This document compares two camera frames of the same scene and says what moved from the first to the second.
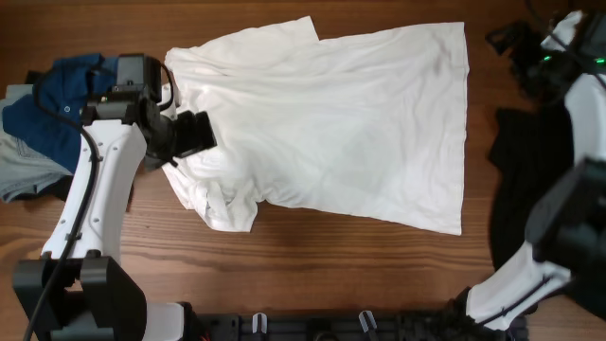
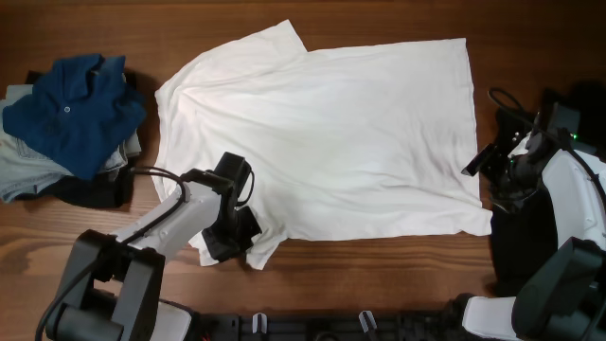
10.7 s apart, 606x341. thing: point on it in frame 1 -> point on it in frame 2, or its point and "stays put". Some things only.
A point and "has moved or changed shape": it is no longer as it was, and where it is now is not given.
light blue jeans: (24, 169) stays put
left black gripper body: (183, 138) -> (233, 233)
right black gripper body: (534, 55) -> (497, 166)
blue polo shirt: (48, 120) stays put
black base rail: (349, 326) stays put
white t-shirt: (369, 124) has moved or changed shape
